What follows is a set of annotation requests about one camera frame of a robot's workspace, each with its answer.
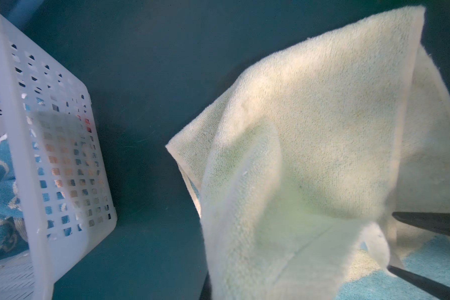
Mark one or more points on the white perforated plastic basket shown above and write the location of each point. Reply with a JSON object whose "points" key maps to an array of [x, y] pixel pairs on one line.
{"points": [[47, 119]]}

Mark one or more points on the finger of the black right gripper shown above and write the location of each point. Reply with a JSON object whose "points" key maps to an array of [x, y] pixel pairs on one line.
{"points": [[430, 221], [436, 289]]}

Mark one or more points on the teal patterned towel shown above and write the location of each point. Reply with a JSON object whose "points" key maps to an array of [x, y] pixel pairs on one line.
{"points": [[13, 235]]}

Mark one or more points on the pale yellow towel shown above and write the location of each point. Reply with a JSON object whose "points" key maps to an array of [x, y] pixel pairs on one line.
{"points": [[297, 168]]}

